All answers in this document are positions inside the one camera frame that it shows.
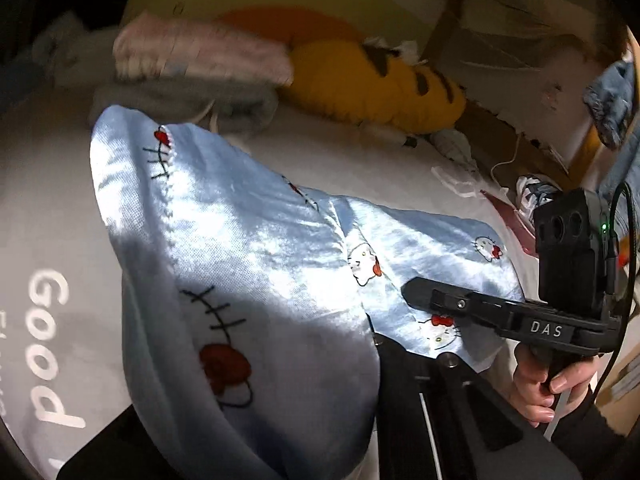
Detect light blue kitty pants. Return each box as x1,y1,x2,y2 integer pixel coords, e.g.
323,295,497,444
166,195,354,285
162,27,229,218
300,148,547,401
90,105,523,479

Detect hanging denim garment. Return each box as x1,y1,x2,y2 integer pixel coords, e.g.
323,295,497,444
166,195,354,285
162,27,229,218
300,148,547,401
582,61,639,234

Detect wooden bed frame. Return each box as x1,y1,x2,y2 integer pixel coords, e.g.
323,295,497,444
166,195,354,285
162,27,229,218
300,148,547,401
422,0,613,174

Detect grey cloth beside pillow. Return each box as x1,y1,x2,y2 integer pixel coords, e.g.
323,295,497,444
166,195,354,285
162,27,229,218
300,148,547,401
430,129,478,172

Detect red tablet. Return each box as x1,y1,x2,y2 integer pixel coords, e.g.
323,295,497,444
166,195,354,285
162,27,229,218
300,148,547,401
480,190,538,257

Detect white black patterned clothes pile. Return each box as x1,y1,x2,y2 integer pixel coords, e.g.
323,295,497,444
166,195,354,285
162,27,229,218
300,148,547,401
515,174,563,234

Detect folded pink patterned garment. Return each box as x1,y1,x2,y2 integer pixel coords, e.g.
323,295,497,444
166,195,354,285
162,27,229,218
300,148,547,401
113,12,294,87

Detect folded grey sweatpants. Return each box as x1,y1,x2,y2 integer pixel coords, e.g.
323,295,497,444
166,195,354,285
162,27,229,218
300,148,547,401
88,78,279,134

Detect yellow tiger-striped plush pillow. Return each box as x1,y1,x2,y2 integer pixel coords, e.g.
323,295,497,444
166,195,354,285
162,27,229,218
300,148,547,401
284,39,466,136

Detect white charging cable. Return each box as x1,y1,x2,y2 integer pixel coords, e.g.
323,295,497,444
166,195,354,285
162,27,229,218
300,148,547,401
489,131,524,183

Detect orange pillow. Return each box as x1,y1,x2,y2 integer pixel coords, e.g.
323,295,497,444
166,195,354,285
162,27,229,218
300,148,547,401
216,6,366,49

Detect person right hand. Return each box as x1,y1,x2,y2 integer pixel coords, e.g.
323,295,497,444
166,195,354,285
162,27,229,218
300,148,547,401
508,342,599,427

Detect grey-blue crumpled blanket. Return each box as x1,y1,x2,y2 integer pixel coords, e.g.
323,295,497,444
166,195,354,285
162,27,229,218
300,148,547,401
30,13,120,89

